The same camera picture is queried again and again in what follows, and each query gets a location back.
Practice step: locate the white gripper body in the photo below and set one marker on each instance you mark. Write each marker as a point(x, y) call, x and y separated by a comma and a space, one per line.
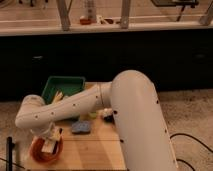
point(53, 133)

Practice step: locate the white eraser block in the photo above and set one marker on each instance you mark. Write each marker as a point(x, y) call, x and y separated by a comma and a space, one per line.
point(49, 146)

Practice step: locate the red bowl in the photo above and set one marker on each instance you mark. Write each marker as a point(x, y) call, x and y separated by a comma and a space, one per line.
point(42, 157)

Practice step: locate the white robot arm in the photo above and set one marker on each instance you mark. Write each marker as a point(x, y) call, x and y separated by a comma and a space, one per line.
point(139, 121)

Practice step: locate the blue sponge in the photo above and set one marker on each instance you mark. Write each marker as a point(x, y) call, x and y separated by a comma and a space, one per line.
point(81, 127)

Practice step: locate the yellow banana toy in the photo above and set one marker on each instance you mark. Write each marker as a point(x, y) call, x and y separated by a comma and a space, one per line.
point(58, 96)

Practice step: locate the yellow-green small object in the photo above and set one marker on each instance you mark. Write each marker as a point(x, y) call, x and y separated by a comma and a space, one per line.
point(92, 116)

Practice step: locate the green plastic tray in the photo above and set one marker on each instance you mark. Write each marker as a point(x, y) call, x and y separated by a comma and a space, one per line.
point(68, 85)

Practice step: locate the small black white object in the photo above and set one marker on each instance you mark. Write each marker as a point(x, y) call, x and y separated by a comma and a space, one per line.
point(107, 115)

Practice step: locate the red white background object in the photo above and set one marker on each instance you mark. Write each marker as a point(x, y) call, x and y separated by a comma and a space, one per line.
point(89, 12)

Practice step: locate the black stand post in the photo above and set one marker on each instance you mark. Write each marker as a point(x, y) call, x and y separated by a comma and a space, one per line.
point(9, 149)

